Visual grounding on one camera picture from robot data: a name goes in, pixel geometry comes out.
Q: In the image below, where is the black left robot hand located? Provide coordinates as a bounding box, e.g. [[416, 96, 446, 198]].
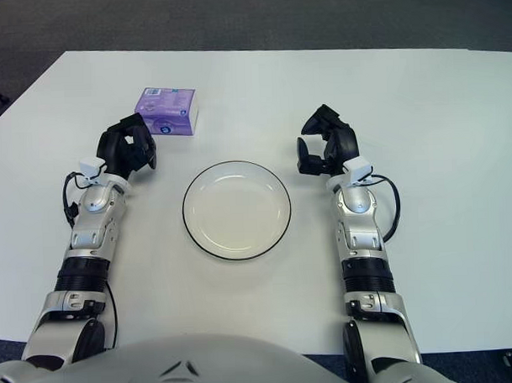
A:
[[93, 112, 159, 184]]

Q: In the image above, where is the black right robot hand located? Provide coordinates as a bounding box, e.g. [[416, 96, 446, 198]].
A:
[[293, 103, 361, 177]]

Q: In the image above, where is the purple tissue paper pack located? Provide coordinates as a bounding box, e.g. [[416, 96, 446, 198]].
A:
[[133, 84, 202, 139]]

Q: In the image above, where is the white plate with black rim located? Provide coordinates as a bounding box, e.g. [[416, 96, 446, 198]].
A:
[[180, 159, 293, 264]]

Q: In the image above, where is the grey robot torso shell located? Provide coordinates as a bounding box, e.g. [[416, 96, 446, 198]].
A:
[[0, 323, 478, 383]]

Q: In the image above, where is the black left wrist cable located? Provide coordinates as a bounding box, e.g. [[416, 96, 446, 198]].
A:
[[61, 171, 92, 227]]

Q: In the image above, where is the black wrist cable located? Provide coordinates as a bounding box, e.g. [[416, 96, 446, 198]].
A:
[[61, 171, 92, 227], [371, 173, 404, 242]]

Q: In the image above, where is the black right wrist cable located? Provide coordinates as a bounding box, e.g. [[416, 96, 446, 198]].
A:
[[371, 173, 404, 242]]

